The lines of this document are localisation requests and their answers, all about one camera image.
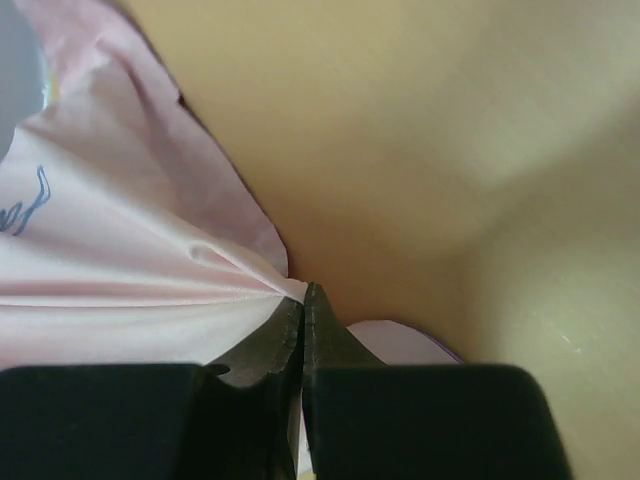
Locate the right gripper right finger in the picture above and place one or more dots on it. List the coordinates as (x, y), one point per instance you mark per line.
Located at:
(369, 420)

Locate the purple princess pillowcase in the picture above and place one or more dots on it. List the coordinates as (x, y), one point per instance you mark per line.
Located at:
(128, 239)

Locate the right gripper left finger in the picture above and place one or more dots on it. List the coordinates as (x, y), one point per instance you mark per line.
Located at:
(234, 418)

